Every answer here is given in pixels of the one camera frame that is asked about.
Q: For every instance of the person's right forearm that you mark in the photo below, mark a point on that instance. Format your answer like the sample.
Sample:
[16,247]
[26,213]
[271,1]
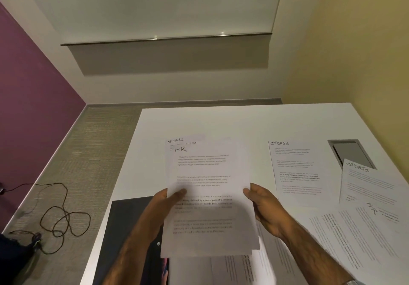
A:
[313,259]

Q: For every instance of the white wall board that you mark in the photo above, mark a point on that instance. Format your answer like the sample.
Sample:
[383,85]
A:
[159,4]

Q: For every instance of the person's right hand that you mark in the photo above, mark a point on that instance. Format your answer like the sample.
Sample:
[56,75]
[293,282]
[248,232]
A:
[271,211]

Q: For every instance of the black expanding folder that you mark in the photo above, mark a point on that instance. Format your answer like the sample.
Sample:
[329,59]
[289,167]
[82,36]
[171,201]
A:
[127,224]

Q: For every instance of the white text paper sheet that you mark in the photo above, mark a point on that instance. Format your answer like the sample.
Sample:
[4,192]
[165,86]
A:
[297,166]
[175,144]
[374,182]
[351,237]
[230,272]
[207,166]

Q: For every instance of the person's left hand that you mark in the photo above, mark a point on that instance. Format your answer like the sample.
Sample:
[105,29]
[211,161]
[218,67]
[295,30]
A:
[153,217]

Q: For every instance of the plaid shirt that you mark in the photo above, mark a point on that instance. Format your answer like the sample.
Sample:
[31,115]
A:
[354,282]

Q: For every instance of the person's left forearm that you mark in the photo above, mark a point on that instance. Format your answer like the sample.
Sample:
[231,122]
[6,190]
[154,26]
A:
[131,262]

